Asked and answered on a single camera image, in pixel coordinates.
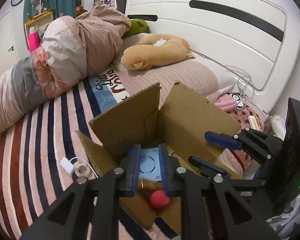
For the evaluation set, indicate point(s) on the pink bag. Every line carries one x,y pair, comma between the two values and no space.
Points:
33,41

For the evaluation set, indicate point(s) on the red cylindrical object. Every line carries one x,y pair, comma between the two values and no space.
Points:
159,200

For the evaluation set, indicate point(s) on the tan plush toy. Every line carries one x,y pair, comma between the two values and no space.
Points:
156,50

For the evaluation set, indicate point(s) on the pink pouch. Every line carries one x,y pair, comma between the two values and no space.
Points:
226,103

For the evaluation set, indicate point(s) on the white adapter with cable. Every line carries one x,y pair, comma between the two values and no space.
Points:
68,166

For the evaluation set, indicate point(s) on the light blue square device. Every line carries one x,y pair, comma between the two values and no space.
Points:
150,164

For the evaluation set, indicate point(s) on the white bed headboard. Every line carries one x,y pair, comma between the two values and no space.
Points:
258,41

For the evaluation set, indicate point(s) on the white door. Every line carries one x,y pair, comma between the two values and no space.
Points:
8,54

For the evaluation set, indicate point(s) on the rolled pink grey quilt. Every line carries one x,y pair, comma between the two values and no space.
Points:
71,50

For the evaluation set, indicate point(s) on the pink ribbed pillow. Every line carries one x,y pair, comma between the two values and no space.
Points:
205,78

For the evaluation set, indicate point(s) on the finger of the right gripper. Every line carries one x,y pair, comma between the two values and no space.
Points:
207,169
223,140

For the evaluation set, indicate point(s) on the yellow side table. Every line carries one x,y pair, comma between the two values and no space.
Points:
37,23

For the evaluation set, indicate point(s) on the brown cardboard box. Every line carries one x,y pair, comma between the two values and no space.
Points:
181,123

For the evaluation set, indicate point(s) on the pink polka dot pillow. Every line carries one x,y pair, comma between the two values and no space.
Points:
242,117

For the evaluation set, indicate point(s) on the white tape roll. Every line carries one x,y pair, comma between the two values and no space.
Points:
82,169

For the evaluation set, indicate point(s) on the green plush toy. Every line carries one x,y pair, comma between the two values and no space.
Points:
137,26

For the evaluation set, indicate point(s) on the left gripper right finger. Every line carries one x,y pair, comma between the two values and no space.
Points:
212,208

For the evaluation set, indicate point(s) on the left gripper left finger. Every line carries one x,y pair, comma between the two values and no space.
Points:
89,203

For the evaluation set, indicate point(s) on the striped fleece blanket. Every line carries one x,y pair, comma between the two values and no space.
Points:
31,175

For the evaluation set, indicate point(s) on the glass display case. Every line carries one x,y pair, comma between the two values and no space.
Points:
39,7

